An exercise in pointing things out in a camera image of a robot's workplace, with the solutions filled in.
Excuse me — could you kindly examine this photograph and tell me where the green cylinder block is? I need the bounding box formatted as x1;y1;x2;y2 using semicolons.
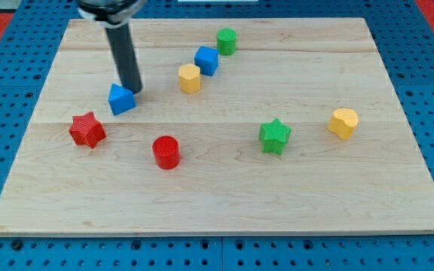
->
216;28;237;56

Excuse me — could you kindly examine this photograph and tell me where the red star block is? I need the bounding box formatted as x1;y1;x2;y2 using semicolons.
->
69;111;106;148

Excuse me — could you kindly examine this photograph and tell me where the light wooden board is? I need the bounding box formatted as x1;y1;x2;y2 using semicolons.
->
0;17;434;237

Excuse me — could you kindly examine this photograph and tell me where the red cylinder block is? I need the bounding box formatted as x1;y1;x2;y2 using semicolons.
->
152;135;180;170

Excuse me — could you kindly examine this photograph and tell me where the blue triangle block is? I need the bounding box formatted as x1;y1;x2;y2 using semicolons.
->
108;84;136;115

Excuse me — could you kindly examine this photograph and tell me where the green star block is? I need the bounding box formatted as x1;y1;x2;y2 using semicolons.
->
258;118;292;155

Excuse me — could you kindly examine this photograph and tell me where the yellow heart block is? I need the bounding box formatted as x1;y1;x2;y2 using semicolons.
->
327;108;359;140

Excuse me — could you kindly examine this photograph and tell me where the yellow hexagon block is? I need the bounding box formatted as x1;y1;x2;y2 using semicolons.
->
179;63;201;93

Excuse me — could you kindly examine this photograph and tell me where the blue cube block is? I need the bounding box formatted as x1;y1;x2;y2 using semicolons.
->
194;46;219;76

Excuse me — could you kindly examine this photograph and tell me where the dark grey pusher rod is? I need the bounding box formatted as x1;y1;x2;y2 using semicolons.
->
105;24;142;94

